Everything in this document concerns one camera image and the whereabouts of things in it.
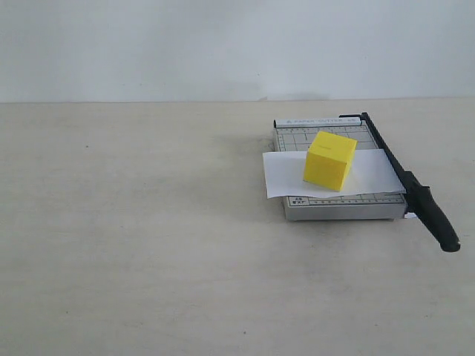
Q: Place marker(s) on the yellow foam cube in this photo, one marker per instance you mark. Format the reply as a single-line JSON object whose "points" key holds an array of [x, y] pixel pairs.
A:
{"points": [[328, 160]]}

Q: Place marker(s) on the white paper sheet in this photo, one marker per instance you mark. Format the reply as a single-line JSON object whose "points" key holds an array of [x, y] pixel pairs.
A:
{"points": [[371, 172]]}

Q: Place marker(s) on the black cutter blade arm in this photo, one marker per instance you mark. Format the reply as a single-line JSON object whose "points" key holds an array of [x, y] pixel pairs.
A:
{"points": [[418, 197]]}

